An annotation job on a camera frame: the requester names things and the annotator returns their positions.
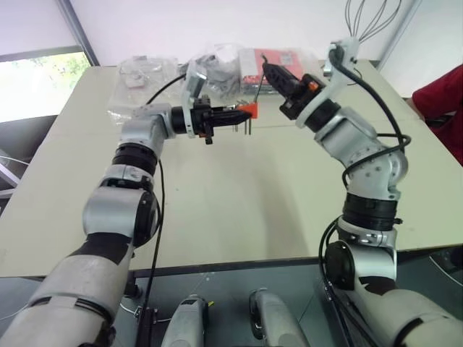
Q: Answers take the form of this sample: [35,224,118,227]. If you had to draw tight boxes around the red box in plastic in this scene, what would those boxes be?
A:
[240,48,320,95]

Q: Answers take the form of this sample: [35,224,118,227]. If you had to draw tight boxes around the person in red shirt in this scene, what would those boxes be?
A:
[404,63,463,166]

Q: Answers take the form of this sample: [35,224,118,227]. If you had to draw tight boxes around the grey rounded shell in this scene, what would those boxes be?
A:
[248,288,303,347]
[160,294,211,347]

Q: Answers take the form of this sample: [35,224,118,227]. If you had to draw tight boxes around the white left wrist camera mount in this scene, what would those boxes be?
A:
[179,61,210,140]

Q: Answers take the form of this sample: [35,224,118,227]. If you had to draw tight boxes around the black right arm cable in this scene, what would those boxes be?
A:
[318,42,412,347]

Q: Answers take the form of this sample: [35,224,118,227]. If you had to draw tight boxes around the crumpled clear plastic bag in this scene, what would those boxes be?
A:
[179,42,244,103]

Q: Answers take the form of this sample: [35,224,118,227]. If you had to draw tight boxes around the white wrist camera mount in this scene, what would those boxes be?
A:
[179,61,210,140]
[294,35,360,129]

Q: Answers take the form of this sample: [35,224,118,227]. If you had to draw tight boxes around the grey metal rack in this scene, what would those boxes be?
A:
[0,145,30,199]

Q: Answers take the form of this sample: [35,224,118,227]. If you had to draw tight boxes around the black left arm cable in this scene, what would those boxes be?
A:
[139,74,191,347]

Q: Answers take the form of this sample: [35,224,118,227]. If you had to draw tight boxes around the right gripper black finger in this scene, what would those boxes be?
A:
[266,74,298,98]
[262,61,303,90]

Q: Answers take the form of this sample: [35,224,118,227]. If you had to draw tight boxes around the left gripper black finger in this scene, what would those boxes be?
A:
[213,114,253,128]
[213,107,250,118]

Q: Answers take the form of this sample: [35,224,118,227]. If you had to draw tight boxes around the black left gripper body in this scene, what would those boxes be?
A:
[190,94,218,147]

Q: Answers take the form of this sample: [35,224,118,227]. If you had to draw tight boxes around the window with grey frame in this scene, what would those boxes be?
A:
[0,0,101,124]

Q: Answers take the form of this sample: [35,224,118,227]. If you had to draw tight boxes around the black upright post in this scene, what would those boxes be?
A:
[135,306,159,347]

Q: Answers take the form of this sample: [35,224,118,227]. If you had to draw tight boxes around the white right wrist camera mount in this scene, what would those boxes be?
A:
[294,35,360,129]

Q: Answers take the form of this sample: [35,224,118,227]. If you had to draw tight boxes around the grey hanging wires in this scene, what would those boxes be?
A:
[344,0,402,41]

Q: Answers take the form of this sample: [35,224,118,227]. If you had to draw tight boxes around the orange hex key holder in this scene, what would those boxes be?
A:
[237,102,260,121]

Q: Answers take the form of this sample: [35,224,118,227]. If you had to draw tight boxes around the clear plastic bag with parts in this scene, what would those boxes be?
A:
[107,55,182,127]

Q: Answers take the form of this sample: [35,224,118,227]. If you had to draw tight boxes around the dark hex key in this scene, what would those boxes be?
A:
[252,53,268,106]

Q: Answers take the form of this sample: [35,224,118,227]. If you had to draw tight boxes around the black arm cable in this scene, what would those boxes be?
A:
[139,74,191,347]
[318,42,412,347]

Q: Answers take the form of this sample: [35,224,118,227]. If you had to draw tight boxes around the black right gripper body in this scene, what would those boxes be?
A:
[279,73,320,121]

